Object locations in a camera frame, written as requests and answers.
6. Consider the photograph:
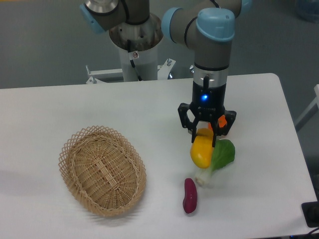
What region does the purple sweet potato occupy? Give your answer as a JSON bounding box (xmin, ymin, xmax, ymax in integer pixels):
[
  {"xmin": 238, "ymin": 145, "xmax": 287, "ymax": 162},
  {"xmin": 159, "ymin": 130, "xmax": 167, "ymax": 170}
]
[{"xmin": 182, "ymin": 178, "xmax": 197, "ymax": 214}]

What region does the white metal mounting frame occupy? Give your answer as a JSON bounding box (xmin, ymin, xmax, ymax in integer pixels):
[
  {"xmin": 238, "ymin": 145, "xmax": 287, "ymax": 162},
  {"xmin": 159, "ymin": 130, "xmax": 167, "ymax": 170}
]
[{"xmin": 85, "ymin": 58, "xmax": 195, "ymax": 84}]

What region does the yellow mango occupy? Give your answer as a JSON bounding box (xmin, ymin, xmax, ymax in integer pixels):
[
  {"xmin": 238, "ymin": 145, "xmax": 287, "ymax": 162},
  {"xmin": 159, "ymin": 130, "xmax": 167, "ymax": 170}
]
[{"xmin": 190, "ymin": 128, "xmax": 213, "ymax": 169}]

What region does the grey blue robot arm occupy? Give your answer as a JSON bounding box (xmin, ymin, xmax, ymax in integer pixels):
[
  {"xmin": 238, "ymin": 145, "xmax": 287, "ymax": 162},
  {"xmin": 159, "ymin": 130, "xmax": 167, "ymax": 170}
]
[{"xmin": 80, "ymin": 0, "xmax": 252, "ymax": 138}]

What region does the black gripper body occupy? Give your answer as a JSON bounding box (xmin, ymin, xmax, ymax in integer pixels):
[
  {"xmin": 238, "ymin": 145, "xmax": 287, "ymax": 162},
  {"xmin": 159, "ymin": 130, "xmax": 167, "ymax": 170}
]
[{"xmin": 191, "ymin": 82, "xmax": 226, "ymax": 121}]

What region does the orange tangerine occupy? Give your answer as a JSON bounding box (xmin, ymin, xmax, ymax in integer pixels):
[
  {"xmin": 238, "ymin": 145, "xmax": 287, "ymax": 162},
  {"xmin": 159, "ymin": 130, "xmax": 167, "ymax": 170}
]
[{"xmin": 208, "ymin": 115, "xmax": 228, "ymax": 137}]

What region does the black device at table edge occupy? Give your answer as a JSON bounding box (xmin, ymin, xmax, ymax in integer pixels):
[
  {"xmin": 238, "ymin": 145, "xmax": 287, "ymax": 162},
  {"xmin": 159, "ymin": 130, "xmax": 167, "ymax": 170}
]
[{"xmin": 301, "ymin": 201, "xmax": 319, "ymax": 228}]

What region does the green bok choy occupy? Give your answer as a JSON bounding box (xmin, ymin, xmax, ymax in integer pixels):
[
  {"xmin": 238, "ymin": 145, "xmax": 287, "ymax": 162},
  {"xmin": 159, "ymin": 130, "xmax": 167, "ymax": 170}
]
[{"xmin": 194, "ymin": 139, "xmax": 236, "ymax": 187}]

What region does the woven wicker basket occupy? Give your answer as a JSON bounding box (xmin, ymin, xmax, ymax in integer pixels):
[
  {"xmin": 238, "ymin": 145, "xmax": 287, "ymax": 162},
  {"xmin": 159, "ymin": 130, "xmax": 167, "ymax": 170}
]
[{"xmin": 58, "ymin": 126, "xmax": 147, "ymax": 217}]

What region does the white furniture leg at right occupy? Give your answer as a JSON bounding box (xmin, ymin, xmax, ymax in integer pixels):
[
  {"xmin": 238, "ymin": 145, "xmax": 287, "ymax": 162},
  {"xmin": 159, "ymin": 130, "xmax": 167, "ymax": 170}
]
[{"xmin": 294, "ymin": 84, "xmax": 319, "ymax": 132}]

